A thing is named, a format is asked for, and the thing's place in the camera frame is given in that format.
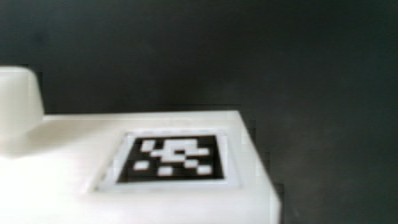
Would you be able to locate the white drawer with knob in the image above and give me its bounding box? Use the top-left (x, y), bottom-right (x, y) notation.
top-left (0, 66), bottom-right (280, 224)

